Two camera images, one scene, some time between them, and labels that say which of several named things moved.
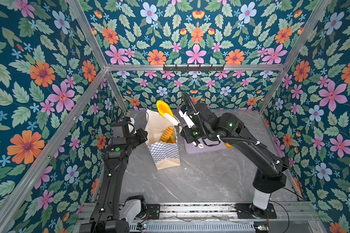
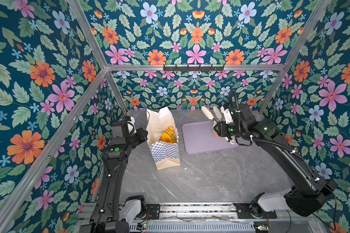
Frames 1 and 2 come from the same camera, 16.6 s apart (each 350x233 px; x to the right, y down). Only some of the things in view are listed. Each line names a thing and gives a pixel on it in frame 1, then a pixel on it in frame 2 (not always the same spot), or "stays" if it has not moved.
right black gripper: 185,130 → 220,127
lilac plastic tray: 210,145 stays
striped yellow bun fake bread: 228,145 → 169,130
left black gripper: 143,136 stays
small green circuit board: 140,226 stays
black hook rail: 193,68 stays
